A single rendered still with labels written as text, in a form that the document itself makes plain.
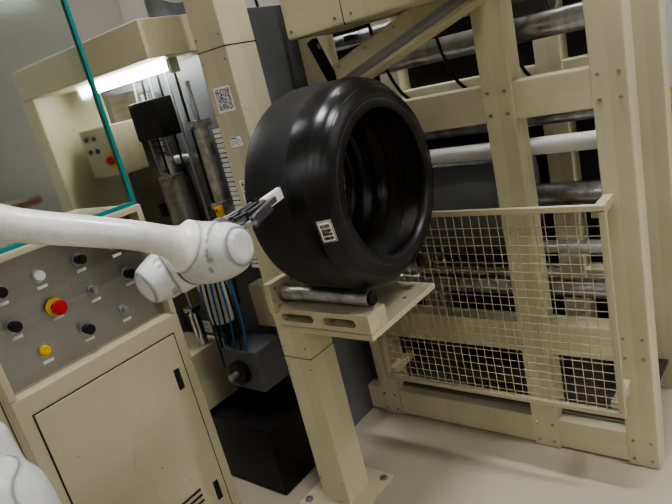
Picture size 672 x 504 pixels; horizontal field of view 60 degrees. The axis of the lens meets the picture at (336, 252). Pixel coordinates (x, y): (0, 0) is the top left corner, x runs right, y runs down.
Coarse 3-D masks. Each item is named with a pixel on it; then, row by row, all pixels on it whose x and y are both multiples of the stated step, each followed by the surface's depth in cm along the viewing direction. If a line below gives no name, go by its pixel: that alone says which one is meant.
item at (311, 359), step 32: (192, 0) 170; (224, 0) 169; (192, 32) 175; (224, 32) 169; (224, 64) 172; (256, 64) 179; (256, 96) 179; (224, 128) 182; (256, 256) 196; (288, 352) 205; (320, 352) 203; (320, 384) 203; (320, 416) 208; (320, 448) 215; (352, 448) 217; (320, 480) 223; (352, 480) 217
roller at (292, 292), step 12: (288, 288) 182; (300, 288) 179; (312, 288) 176; (324, 288) 174; (336, 288) 171; (312, 300) 176; (324, 300) 173; (336, 300) 170; (348, 300) 167; (360, 300) 164; (372, 300) 163
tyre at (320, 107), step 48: (288, 96) 162; (336, 96) 150; (384, 96) 162; (288, 144) 148; (336, 144) 146; (384, 144) 192; (288, 192) 147; (336, 192) 146; (384, 192) 198; (432, 192) 183; (288, 240) 153; (384, 240) 192
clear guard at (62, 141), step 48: (0, 0) 152; (48, 0) 162; (0, 48) 152; (48, 48) 162; (0, 96) 152; (48, 96) 162; (96, 96) 172; (0, 144) 152; (48, 144) 162; (96, 144) 173; (0, 192) 153; (48, 192) 162; (96, 192) 173
